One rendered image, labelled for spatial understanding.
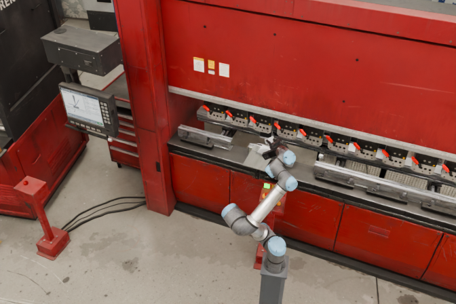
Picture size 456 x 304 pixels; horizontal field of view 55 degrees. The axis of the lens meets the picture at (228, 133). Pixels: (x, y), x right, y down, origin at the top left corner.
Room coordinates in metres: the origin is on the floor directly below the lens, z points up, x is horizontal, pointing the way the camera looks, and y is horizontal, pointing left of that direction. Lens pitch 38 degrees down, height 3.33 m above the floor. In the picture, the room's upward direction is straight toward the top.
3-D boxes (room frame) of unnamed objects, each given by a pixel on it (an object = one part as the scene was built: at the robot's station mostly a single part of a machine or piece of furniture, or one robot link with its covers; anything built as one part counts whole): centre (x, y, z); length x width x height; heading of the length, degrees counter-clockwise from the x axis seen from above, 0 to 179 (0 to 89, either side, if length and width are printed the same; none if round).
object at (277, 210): (2.41, -0.36, 0.75); 0.20 x 0.16 x 0.18; 77
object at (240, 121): (2.85, -0.10, 1.26); 0.15 x 0.09 x 0.17; 67
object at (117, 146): (3.66, 0.94, 0.50); 0.50 x 0.50 x 1.00; 67
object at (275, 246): (1.79, -0.32, 0.94); 0.13 x 0.12 x 0.14; 31
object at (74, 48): (2.80, 1.04, 1.53); 0.51 x 0.25 x 0.85; 66
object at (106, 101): (2.70, 1.03, 1.42); 0.45 x 0.12 x 0.36; 66
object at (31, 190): (2.50, 1.59, 0.41); 0.25 x 0.20 x 0.83; 157
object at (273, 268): (1.78, -0.32, 0.82); 0.15 x 0.15 x 0.10
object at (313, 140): (2.62, -0.65, 1.26); 0.15 x 0.09 x 0.17; 67
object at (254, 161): (2.63, -0.25, 1.00); 0.26 x 0.18 x 0.01; 157
